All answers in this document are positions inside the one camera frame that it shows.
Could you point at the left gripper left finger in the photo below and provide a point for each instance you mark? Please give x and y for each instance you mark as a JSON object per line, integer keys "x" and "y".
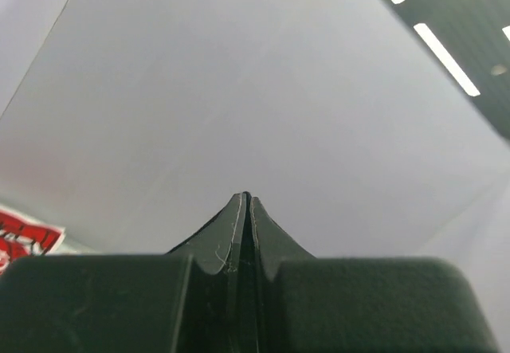
{"x": 180, "y": 301}

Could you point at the folded red Coca-Cola shirt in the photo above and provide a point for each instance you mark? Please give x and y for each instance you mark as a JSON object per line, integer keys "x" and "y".
{"x": 23, "y": 236}

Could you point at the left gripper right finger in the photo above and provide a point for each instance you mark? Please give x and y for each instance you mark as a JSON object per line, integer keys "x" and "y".
{"x": 367, "y": 304}

